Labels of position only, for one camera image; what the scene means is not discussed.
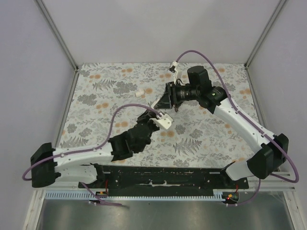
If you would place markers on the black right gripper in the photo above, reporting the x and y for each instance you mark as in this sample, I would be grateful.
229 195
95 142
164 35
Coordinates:
171 95

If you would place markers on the white elbow fitting left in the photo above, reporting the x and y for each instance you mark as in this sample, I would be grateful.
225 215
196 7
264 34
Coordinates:
139 93

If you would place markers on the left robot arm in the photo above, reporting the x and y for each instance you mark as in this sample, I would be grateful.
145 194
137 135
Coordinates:
50 164

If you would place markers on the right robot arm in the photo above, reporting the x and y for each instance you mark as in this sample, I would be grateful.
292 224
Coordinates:
269 149

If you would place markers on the floral patterned table mat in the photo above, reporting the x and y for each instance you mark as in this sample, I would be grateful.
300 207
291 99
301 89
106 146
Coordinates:
104 101

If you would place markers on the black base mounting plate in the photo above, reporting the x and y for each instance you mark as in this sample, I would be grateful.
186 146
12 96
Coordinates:
120 177

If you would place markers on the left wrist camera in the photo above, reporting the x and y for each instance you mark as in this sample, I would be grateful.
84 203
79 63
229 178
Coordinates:
164 121

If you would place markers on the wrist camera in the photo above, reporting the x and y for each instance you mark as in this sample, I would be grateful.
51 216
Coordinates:
164 121
173 69

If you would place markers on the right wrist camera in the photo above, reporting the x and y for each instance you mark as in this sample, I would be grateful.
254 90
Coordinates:
173 69

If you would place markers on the aluminium front rail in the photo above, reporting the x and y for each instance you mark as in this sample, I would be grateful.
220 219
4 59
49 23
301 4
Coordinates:
270 184

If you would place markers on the aluminium frame post left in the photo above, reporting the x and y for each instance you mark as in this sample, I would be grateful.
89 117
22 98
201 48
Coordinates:
47 16

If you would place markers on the aluminium frame post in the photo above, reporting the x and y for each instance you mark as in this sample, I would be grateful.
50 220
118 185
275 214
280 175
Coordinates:
47 16
266 30

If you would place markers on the white slotted cable duct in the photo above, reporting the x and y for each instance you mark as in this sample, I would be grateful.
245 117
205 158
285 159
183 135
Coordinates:
85 195

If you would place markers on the aluminium frame post right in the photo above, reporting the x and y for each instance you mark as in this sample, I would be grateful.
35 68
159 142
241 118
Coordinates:
266 30

